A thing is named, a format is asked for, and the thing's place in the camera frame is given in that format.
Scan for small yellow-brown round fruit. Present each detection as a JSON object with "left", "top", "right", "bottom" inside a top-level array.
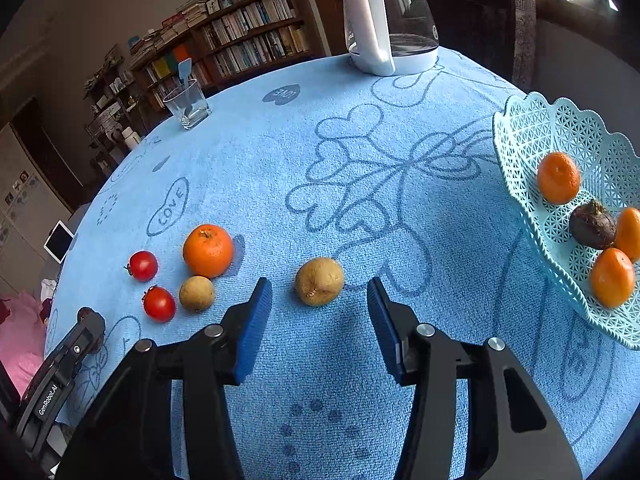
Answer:
[{"left": 179, "top": 275, "right": 216, "bottom": 313}]

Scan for dark wooden chair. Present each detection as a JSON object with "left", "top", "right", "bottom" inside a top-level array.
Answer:
[{"left": 432, "top": 0, "right": 518, "bottom": 81}]

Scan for large brown round fruit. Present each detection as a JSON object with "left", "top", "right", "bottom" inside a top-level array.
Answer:
[{"left": 294, "top": 257, "right": 346, "bottom": 307}]

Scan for red tomato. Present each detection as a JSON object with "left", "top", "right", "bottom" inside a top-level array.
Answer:
[
  {"left": 142, "top": 285, "right": 177, "bottom": 323},
  {"left": 125, "top": 250, "right": 159, "bottom": 283}
]

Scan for wooden bookshelf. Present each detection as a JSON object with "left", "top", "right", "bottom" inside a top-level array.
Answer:
[{"left": 130, "top": 0, "right": 326, "bottom": 121}]

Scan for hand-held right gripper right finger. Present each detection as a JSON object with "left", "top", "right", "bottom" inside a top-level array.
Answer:
[{"left": 366, "top": 276, "right": 583, "bottom": 480}]

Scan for blue printed table towel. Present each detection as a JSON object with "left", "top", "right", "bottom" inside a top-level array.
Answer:
[{"left": 42, "top": 50, "right": 640, "bottom": 480}]

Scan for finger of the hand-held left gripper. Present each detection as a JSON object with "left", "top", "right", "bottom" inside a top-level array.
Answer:
[{"left": 42, "top": 313, "right": 107, "bottom": 368}]

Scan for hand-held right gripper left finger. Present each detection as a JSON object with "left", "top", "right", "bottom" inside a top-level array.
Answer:
[{"left": 55, "top": 276, "right": 274, "bottom": 480}]

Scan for white patterned curtain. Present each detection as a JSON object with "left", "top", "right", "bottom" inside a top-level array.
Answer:
[{"left": 510, "top": 0, "right": 538, "bottom": 91}]

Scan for rows of books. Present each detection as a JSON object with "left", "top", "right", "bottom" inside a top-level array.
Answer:
[{"left": 132, "top": 0, "right": 311, "bottom": 111}]

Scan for white tablet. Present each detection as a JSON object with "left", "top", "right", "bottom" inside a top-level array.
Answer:
[{"left": 44, "top": 220, "right": 76, "bottom": 263}]

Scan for glass kettle with white handle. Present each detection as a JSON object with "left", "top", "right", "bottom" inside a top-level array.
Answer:
[{"left": 342, "top": 0, "right": 441, "bottom": 77}]

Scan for large smooth orange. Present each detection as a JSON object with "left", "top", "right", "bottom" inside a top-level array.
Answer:
[{"left": 589, "top": 247, "right": 636, "bottom": 309}]

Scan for light blue lattice basket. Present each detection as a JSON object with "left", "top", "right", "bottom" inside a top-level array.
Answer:
[{"left": 492, "top": 91, "right": 640, "bottom": 351}]

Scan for clear drinking glass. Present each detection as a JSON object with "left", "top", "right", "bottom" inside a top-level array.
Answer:
[{"left": 162, "top": 81, "right": 212, "bottom": 131}]

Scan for large bumpy orange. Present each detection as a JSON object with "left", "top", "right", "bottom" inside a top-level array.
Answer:
[{"left": 537, "top": 151, "right": 582, "bottom": 206}]

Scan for light blue stirrer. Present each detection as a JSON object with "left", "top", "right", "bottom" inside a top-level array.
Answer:
[{"left": 177, "top": 58, "right": 193, "bottom": 111}]

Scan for pink cloth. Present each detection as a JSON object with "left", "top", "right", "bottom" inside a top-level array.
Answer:
[{"left": 0, "top": 290, "right": 51, "bottom": 396}]

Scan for cluttered storage rack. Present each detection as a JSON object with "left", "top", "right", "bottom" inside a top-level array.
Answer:
[{"left": 82, "top": 45, "right": 151, "bottom": 161}]

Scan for brown wooden door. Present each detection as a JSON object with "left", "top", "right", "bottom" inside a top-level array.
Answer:
[{"left": 302, "top": 0, "right": 361, "bottom": 58}]

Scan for bumpy orange with green stem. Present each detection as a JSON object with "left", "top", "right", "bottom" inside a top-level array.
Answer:
[{"left": 182, "top": 224, "right": 235, "bottom": 280}]

